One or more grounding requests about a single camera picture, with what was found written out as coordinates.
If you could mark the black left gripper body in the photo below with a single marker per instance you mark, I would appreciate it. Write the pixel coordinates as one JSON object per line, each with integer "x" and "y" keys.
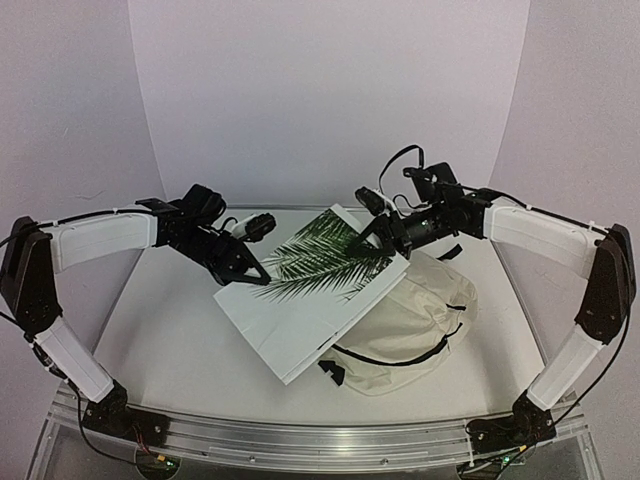
{"x": 202, "y": 252}

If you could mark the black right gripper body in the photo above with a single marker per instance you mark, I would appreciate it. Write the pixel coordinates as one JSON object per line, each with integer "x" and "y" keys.
{"x": 392, "y": 234}

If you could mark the white Singularity book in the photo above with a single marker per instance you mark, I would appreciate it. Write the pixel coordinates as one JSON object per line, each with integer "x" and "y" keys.
{"x": 316, "y": 295}

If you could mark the beige canvas student bag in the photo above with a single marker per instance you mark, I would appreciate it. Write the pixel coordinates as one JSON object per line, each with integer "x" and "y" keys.
{"x": 410, "y": 332}

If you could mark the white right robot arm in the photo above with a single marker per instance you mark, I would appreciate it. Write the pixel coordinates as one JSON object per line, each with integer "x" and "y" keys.
{"x": 529, "y": 305}

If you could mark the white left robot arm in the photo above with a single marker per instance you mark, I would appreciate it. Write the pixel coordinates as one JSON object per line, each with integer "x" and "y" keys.
{"x": 37, "y": 253}

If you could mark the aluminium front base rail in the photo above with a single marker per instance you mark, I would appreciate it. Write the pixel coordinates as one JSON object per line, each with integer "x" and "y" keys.
{"x": 361, "y": 448}

